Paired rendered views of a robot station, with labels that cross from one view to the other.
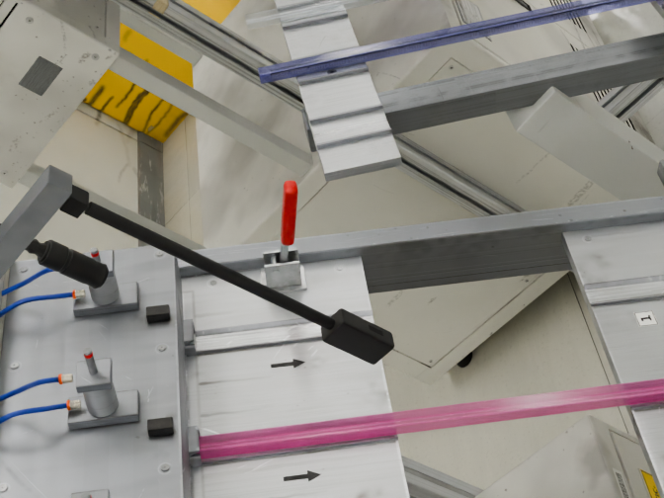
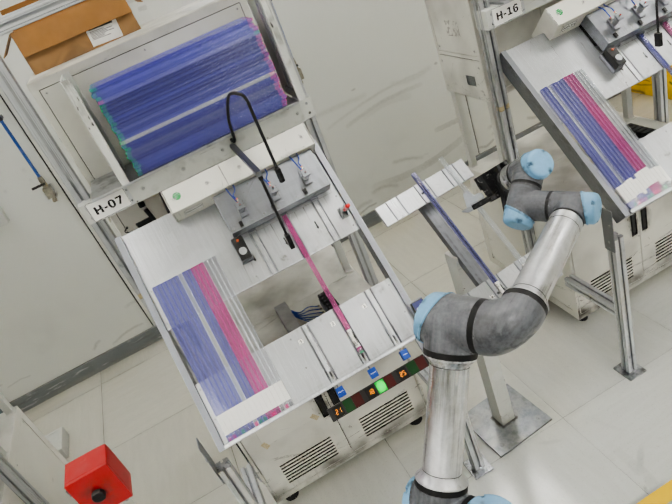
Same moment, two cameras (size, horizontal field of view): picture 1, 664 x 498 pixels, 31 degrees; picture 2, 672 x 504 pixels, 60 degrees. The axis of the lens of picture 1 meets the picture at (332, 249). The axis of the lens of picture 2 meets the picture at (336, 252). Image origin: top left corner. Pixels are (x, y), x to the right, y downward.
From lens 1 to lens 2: 1.19 m
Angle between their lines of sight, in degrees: 39
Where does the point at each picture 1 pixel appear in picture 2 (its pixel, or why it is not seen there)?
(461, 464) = not seen: hidden behind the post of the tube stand
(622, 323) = (360, 300)
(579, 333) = not seen: hidden behind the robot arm
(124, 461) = (262, 204)
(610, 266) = (380, 293)
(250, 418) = (297, 223)
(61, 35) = (482, 80)
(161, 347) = (296, 196)
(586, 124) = (457, 273)
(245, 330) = (323, 210)
